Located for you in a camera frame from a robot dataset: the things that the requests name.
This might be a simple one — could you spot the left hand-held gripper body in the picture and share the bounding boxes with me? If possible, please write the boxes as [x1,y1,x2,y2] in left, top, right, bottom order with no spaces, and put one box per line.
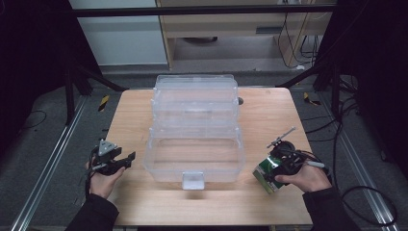
[90,138,125,176]

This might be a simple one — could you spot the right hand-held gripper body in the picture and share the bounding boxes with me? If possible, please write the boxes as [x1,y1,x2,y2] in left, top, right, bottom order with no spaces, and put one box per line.
[266,126,310,177]

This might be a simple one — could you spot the green cardboard box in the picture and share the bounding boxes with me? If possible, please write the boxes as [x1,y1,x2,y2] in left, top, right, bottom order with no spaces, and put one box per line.
[251,155,292,195]

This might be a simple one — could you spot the clear plastic storage box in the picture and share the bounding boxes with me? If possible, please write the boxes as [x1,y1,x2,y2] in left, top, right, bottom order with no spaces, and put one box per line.
[141,73,246,192]

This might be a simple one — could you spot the person's left hand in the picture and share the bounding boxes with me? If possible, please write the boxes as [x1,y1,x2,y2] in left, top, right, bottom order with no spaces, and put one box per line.
[84,161,127,200]

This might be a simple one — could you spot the person's right hand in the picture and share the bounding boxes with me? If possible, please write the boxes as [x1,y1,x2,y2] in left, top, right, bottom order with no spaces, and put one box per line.
[274,161,334,194]

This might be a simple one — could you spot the yellow black tape strip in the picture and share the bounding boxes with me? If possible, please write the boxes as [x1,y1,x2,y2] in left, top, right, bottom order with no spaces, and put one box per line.
[302,91,322,107]
[97,94,111,113]

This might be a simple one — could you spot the black metal stand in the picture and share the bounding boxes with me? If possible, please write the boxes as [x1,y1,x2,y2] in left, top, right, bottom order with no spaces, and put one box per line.
[274,59,343,118]
[62,56,129,127]

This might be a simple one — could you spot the white cabinet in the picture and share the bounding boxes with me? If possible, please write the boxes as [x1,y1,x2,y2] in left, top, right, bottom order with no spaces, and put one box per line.
[68,0,168,67]

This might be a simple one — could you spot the black curtain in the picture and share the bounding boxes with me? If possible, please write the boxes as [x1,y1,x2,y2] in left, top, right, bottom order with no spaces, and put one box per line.
[314,0,408,181]
[0,0,102,158]

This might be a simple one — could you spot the light wooden desk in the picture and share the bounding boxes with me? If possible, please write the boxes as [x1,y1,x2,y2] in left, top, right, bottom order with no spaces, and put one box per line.
[155,0,339,70]

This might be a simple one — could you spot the silver cable plug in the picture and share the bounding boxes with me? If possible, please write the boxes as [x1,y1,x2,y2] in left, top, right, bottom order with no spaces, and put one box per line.
[305,160,327,170]

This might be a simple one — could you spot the left hand-held gripper cable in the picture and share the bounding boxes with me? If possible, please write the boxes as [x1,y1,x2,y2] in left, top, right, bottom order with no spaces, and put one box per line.
[84,150,99,197]

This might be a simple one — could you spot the hand-held gripper cable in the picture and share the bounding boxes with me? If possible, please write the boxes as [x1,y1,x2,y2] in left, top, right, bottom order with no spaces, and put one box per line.
[84,150,99,197]
[296,148,399,227]

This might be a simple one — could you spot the aluminium floor rail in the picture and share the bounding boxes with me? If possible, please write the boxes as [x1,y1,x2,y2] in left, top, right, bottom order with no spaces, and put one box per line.
[9,95,89,231]
[319,92,402,231]

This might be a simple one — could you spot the thin black floor cable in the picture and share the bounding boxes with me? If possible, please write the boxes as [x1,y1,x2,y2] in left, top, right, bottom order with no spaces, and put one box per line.
[19,109,48,131]

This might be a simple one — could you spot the right hand-held gripper cable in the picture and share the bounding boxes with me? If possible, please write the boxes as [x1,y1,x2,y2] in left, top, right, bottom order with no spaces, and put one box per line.
[296,148,399,227]

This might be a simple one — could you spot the black cables under desk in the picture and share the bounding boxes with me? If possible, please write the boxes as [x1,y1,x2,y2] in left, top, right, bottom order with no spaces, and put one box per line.
[276,12,323,70]

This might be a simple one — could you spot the black horizontal frame bar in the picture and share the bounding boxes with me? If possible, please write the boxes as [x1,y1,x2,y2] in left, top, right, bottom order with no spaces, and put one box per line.
[70,4,339,18]

